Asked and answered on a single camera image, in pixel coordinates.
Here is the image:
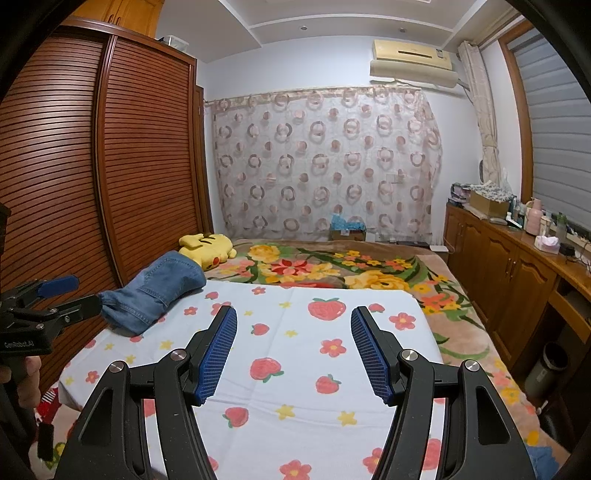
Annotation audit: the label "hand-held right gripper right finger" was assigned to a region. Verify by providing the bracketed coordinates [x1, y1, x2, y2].
[351, 305, 539, 480]

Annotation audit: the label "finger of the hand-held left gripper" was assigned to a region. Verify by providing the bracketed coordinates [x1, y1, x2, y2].
[2, 275, 80, 305]
[46, 294, 101, 326]

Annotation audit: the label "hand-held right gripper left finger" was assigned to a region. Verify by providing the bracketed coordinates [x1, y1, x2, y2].
[54, 305, 238, 480]

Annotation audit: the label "blue denim pants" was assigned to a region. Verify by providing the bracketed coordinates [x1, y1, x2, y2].
[99, 251, 206, 335]

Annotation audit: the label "person's left hand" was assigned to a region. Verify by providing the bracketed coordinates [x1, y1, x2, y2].
[17, 356, 43, 409]

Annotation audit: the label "red patterned bedsheet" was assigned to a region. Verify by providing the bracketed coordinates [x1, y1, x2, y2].
[37, 388, 61, 423]

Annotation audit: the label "floral blanket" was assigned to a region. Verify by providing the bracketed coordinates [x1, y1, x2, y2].
[203, 237, 541, 444]

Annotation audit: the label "yellow plush toy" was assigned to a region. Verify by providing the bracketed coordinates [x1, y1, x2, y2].
[178, 233, 238, 272]

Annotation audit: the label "wooden sideboard cabinet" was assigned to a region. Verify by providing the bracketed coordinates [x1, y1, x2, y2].
[444, 203, 591, 370]

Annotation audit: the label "wooden louvred wardrobe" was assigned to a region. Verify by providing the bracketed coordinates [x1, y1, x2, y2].
[0, 0, 215, 393]

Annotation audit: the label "grey trash bin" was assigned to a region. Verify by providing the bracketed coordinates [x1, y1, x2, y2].
[526, 342, 570, 400]

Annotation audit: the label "open cardboard box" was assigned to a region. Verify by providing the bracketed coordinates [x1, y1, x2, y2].
[468, 185, 512, 217]

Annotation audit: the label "blue cloth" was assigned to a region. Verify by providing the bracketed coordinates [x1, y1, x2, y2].
[526, 443, 560, 480]

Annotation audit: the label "circle pattern sheer curtain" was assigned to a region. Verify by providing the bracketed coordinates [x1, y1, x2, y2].
[205, 85, 444, 243]

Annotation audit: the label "pink thermos jug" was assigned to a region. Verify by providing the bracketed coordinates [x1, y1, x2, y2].
[524, 198, 543, 234]

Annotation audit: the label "beige tied curtain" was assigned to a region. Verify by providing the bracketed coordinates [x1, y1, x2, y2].
[457, 41, 504, 185]

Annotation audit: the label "grey window blind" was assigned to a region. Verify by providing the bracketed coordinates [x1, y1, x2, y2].
[512, 28, 591, 232]

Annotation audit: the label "wall air conditioner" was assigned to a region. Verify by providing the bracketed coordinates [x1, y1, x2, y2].
[369, 39, 469, 88]

